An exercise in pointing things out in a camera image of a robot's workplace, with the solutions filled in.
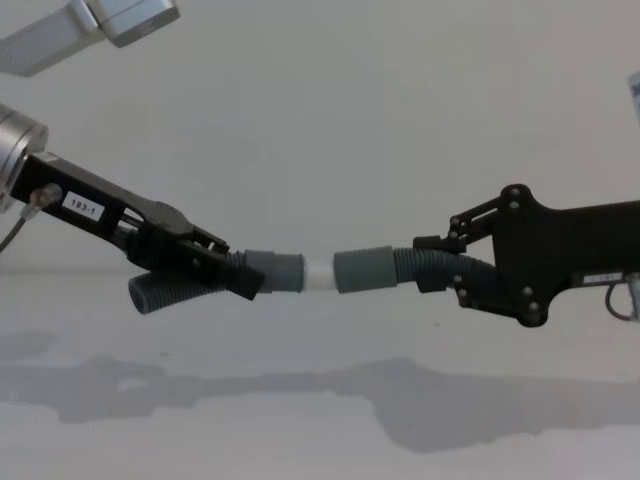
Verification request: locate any thin dark gripper cable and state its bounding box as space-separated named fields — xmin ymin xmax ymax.
xmin=0 ymin=183 xmax=62 ymax=254
xmin=604 ymin=272 xmax=640 ymax=320

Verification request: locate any grey corrugated hose with cuff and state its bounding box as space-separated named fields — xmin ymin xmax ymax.
xmin=333 ymin=245 xmax=497 ymax=297
xmin=128 ymin=248 xmax=305 ymax=317

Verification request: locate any white table cloth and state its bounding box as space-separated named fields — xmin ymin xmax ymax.
xmin=0 ymin=272 xmax=640 ymax=480

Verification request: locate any white tube connector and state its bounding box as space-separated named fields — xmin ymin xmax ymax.
xmin=299 ymin=255 xmax=337 ymax=292

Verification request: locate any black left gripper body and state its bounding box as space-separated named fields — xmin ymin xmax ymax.
xmin=13 ymin=153 xmax=154 ymax=241

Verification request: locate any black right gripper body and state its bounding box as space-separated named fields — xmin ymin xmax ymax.
xmin=492 ymin=184 xmax=640 ymax=329

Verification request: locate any thin dark right gripper cable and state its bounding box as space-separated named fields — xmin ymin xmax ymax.
xmin=604 ymin=272 xmax=640 ymax=320

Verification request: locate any thin dark left gripper cable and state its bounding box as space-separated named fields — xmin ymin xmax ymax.
xmin=0 ymin=183 xmax=62 ymax=254

